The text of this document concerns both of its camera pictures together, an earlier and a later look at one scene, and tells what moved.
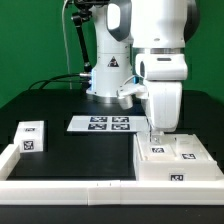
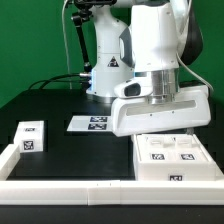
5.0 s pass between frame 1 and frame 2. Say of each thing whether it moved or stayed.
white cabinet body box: stayed
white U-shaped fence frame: stayed
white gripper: moved
